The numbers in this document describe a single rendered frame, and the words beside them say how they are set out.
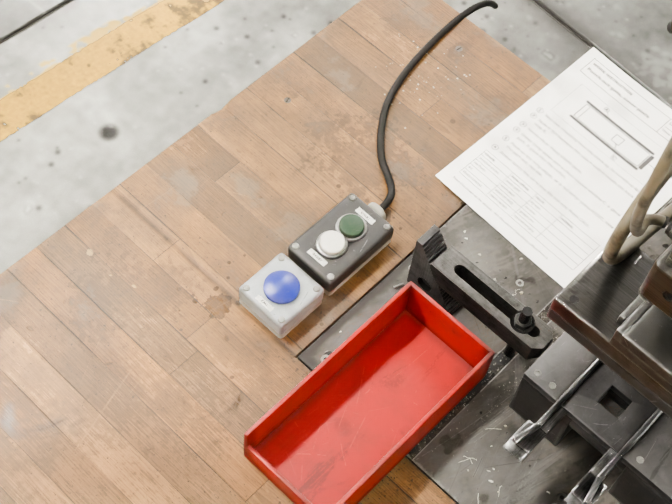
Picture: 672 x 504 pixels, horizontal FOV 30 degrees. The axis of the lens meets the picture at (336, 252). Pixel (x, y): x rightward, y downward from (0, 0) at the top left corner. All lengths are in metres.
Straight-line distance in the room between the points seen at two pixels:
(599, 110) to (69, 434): 0.75
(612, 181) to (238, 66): 1.34
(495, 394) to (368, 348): 0.15
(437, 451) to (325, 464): 0.12
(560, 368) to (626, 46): 1.67
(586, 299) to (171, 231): 0.51
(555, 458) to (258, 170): 0.48
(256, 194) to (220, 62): 1.28
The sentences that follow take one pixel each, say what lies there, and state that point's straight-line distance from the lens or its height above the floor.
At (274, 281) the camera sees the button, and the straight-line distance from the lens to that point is 1.36.
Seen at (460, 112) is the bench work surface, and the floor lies 0.90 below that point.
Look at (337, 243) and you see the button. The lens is 1.39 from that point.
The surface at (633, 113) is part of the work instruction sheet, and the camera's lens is 1.61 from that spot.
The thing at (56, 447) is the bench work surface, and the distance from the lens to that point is 1.33.
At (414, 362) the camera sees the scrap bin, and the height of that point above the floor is 0.90.
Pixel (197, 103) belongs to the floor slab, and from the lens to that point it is 2.66.
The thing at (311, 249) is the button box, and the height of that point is 0.93.
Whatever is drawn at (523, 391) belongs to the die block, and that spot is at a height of 0.95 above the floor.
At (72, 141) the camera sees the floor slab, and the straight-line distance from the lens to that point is 2.62.
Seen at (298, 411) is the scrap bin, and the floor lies 0.91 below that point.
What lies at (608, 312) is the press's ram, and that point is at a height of 1.14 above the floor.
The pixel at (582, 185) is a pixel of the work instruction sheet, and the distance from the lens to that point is 1.53.
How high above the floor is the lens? 2.13
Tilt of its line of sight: 60 degrees down
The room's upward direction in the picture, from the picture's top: 8 degrees clockwise
